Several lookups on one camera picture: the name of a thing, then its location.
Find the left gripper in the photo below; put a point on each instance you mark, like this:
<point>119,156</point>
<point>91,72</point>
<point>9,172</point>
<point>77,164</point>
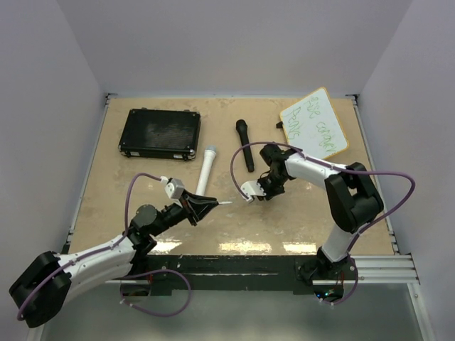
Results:
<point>199,206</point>

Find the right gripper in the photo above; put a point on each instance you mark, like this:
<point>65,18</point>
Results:
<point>269,195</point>

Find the yellow framed whiteboard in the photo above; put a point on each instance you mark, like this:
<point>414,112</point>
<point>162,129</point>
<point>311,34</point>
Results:
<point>312,125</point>

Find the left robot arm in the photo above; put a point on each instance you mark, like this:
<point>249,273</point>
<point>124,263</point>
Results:
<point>52,280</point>

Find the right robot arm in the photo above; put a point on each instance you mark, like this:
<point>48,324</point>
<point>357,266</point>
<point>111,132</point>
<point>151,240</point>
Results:
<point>353,199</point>

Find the white microphone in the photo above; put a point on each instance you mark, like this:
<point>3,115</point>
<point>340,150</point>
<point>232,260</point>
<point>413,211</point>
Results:
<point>209,155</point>

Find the black microphone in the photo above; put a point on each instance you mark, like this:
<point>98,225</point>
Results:
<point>242,130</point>

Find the black case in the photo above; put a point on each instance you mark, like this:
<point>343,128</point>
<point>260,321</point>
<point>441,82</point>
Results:
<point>157,133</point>

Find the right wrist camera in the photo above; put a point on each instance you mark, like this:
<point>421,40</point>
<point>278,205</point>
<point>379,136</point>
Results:
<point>252,191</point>

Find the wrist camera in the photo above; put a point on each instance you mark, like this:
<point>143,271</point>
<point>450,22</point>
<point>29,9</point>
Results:
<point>252,191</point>
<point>173,188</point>

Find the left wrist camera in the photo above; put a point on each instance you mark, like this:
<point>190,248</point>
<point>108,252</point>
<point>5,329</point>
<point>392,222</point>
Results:
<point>173,188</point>

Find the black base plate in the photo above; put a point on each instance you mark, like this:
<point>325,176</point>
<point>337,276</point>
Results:
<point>237,273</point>

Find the aluminium table frame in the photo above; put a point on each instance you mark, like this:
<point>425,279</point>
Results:
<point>379,305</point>

